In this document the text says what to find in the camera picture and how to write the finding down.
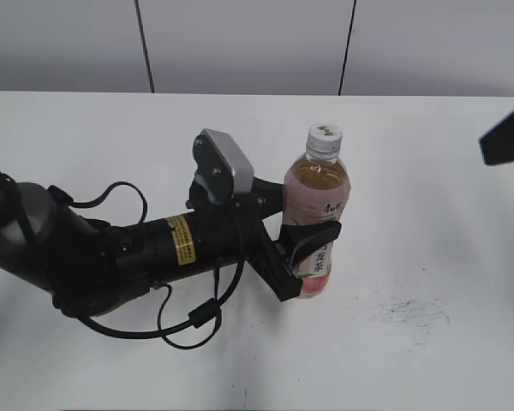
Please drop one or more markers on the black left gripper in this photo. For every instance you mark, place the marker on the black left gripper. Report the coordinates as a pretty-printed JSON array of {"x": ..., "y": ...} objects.
[{"x": 173, "y": 248}]

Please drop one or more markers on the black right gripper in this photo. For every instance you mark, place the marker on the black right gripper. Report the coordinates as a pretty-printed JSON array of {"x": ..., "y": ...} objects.
[{"x": 497, "y": 144}]

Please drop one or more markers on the peach oolong tea bottle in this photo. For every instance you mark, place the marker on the peach oolong tea bottle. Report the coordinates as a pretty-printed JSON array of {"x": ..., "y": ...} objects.
[{"x": 316, "y": 190}]

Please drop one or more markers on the white bottle cap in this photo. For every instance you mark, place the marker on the white bottle cap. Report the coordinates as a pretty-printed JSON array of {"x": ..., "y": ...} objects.
[{"x": 324, "y": 139}]

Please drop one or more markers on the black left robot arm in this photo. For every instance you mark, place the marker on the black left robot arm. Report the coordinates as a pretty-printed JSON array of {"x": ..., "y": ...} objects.
[{"x": 91, "y": 267}]

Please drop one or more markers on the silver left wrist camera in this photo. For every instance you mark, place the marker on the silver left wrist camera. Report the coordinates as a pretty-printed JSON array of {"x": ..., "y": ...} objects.
[{"x": 222, "y": 168}]

